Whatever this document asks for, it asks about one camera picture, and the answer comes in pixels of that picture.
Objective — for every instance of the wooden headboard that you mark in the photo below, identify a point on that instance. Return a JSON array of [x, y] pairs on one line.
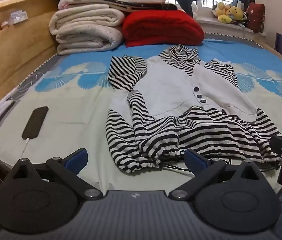
[[13, 55]]

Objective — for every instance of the stack of folded clothes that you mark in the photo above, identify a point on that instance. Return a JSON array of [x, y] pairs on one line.
[[131, 5]]

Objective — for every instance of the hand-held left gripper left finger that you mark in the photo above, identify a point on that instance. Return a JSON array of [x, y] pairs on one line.
[[76, 158]]

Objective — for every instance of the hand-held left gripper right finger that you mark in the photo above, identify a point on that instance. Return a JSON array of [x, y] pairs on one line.
[[196, 162]]

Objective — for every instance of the black white striped hooded garment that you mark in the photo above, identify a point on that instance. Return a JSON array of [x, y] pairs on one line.
[[171, 105]]

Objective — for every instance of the blue printed bed sheet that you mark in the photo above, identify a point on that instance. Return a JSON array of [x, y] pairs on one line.
[[81, 120]]

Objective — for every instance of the dark red cushion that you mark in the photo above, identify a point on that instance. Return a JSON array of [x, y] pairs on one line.
[[256, 17]]

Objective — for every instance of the red folded blanket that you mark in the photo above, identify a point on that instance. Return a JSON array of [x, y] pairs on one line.
[[161, 27]]

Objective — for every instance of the tissue pack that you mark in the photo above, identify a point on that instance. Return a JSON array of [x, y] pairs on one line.
[[18, 17]]

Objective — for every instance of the black phone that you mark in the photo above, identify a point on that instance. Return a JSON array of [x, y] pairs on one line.
[[35, 123]]

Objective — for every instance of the cream folded blanket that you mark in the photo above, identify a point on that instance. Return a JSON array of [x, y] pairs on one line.
[[86, 30]]

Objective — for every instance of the yellow duck plush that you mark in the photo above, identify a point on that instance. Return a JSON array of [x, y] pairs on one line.
[[223, 12]]

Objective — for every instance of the yellow round plush toy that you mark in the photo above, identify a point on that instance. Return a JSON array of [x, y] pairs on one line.
[[236, 13]]

